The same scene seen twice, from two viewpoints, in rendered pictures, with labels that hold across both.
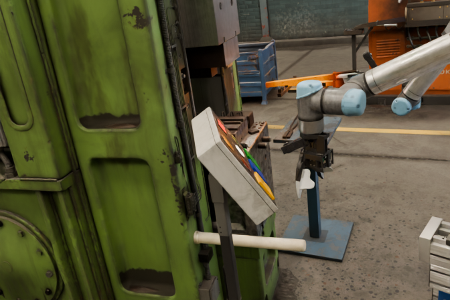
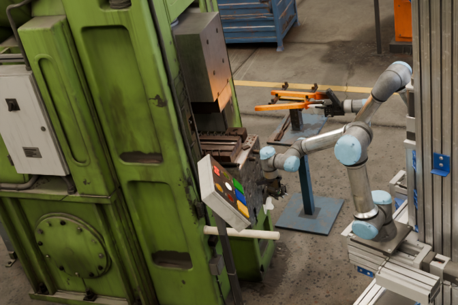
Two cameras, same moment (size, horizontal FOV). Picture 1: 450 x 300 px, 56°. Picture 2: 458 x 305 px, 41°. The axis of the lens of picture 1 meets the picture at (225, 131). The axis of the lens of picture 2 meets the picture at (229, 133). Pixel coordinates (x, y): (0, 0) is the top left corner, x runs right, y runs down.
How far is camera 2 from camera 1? 1.87 m
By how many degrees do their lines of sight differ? 11
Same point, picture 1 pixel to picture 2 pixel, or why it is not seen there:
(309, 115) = (267, 169)
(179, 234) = (193, 229)
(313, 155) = (272, 190)
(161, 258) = (181, 243)
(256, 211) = (238, 225)
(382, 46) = not seen: outside the picture
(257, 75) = (270, 18)
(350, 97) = (288, 163)
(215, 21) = (210, 87)
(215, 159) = (212, 200)
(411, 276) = not seen: hidden behind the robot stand
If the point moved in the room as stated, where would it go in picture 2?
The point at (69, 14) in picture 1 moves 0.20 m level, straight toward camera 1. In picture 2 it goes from (109, 90) to (116, 105)
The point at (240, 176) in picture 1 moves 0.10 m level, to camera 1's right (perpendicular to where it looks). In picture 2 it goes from (226, 207) to (247, 204)
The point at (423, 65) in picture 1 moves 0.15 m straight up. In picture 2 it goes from (329, 144) to (326, 116)
